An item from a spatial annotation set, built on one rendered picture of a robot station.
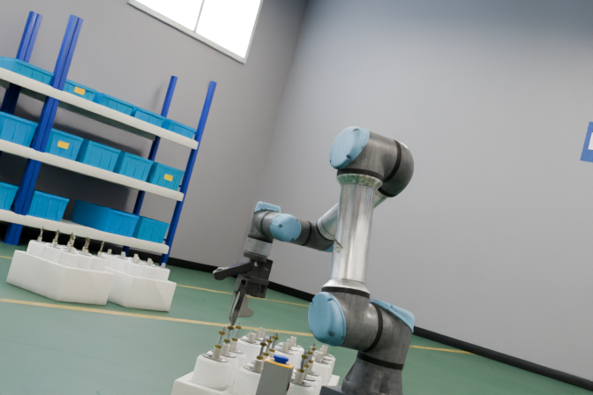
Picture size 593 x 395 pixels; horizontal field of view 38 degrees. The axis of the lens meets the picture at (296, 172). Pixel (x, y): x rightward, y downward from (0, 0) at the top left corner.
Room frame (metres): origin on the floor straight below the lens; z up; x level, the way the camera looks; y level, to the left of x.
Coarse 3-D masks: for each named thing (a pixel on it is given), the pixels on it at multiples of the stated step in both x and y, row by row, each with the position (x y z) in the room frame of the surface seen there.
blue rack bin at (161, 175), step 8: (152, 168) 8.12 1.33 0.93; (160, 168) 8.13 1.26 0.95; (168, 168) 8.20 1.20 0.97; (176, 168) 8.29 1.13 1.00; (152, 176) 8.11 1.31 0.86; (160, 176) 8.16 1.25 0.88; (168, 176) 8.23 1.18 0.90; (176, 176) 8.32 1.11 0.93; (160, 184) 8.18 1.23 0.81; (168, 184) 8.26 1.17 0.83; (176, 184) 8.35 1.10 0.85
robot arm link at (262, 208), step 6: (258, 204) 2.48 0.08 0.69; (264, 204) 2.47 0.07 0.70; (270, 204) 2.47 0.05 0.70; (258, 210) 2.47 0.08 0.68; (264, 210) 2.46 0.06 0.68; (270, 210) 2.46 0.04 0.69; (276, 210) 2.47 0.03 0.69; (258, 216) 2.46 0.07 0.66; (252, 222) 2.48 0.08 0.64; (258, 222) 2.45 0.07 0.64; (252, 228) 2.47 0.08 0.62; (258, 228) 2.46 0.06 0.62; (252, 234) 2.47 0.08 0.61; (258, 234) 2.46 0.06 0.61; (264, 240) 2.46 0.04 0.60; (270, 240) 2.48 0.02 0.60
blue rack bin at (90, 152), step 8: (88, 144) 7.41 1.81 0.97; (96, 144) 7.47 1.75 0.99; (80, 152) 7.46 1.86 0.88; (88, 152) 7.43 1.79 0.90; (96, 152) 7.50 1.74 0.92; (104, 152) 7.57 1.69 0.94; (112, 152) 7.64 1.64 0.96; (120, 152) 7.70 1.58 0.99; (80, 160) 7.44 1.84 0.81; (88, 160) 7.46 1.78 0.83; (96, 160) 7.53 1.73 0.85; (104, 160) 7.59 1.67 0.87; (112, 160) 7.66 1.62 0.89; (104, 168) 7.62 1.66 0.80; (112, 168) 7.69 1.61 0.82
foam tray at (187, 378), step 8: (184, 376) 2.39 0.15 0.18; (176, 384) 2.31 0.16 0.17; (184, 384) 2.31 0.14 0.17; (192, 384) 2.31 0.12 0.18; (176, 392) 2.31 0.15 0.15; (184, 392) 2.31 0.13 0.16; (192, 392) 2.31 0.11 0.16; (200, 392) 2.30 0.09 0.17; (208, 392) 2.30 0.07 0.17; (216, 392) 2.30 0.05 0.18; (224, 392) 2.32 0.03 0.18
